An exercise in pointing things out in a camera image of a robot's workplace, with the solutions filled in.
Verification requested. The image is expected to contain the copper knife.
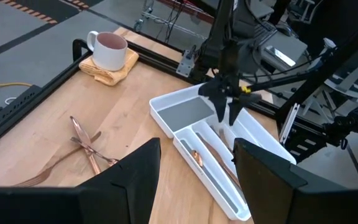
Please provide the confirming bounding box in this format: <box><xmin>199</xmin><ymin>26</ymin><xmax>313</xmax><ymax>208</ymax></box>
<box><xmin>196</xmin><ymin>132</ymin><xmax>245</xmax><ymax>190</ymax></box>
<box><xmin>69</xmin><ymin>115</ymin><xmax>103</xmax><ymax>175</ymax></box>

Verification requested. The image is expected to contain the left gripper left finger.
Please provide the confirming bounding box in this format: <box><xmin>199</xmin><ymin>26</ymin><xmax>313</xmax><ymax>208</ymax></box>
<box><xmin>0</xmin><ymin>138</ymin><xmax>162</xmax><ymax>224</ymax></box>

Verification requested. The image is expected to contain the yellow folded cloth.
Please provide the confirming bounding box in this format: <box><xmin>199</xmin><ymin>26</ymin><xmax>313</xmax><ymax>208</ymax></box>
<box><xmin>78</xmin><ymin>48</ymin><xmax>140</xmax><ymax>86</ymax></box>

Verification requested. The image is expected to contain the silver mounting bracket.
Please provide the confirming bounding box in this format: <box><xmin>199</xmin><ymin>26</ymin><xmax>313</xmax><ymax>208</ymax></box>
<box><xmin>175</xmin><ymin>49</ymin><xmax>196</xmax><ymax>78</ymax></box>

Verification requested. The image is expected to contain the black perforated power strip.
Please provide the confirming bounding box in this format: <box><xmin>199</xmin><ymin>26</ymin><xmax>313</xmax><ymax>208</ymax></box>
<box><xmin>0</xmin><ymin>84</ymin><xmax>45</xmax><ymax>141</ymax></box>

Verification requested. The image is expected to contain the grey desk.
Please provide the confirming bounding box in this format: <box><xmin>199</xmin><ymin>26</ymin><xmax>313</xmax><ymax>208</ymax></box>
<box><xmin>253</xmin><ymin>18</ymin><xmax>309</xmax><ymax>68</ymax></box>

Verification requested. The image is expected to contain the metal wire cart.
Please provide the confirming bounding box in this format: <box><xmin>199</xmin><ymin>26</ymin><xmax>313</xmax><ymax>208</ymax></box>
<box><xmin>134</xmin><ymin>0</ymin><xmax>208</xmax><ymax>41</ymax></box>

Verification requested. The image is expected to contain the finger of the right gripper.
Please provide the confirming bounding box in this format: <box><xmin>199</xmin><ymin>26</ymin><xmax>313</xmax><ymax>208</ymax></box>
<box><xmin>209</xmin><ymin>96</ymin><xmax>228</xmax><ymax>123</ymax></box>
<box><xmin>228</xmin><ymin>101</ymin><xmax>244</xmax><ymax>126</ymax></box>

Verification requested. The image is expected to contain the white mug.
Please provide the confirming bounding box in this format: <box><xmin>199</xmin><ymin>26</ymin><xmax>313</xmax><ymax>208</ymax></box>
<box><xmin>86</xmin><ymin>30</ymin><xmax>129</xmax><ymax>72</ymax></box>

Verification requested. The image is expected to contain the white bracket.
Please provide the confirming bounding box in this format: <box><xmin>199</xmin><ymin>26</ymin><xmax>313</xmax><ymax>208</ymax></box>
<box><xmin>279</xmin><ymin>102</ymin><xmax>301</xmax><ymax>144</ymax></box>

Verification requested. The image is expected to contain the black mat with orange stripes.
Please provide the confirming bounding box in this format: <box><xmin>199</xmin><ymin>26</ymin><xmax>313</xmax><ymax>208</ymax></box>
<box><xmin>0</xmin><ymin>0</ymin><xmax>90</xmax><ymax>26</ymax></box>

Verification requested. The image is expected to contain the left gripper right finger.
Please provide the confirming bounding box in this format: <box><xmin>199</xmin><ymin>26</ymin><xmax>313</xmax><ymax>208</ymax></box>
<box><xmin>232</xmin><ymin>138</ymin><xmax>358</xmax><ymax>224</ymax></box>

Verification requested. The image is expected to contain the white cutlery tray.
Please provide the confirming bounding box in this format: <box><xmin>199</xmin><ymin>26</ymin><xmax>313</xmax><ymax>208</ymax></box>
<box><xmin>149</xmin><ymin>83</ymin><xmax>298</xmax><ymax>222</ymax></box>

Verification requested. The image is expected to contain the yellow floor cable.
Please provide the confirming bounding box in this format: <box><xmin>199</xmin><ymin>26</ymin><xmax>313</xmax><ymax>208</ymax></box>
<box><xmin>0</xmin><ymin>82</ymin><xmax>33</xmax><ymax>88</ymax></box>

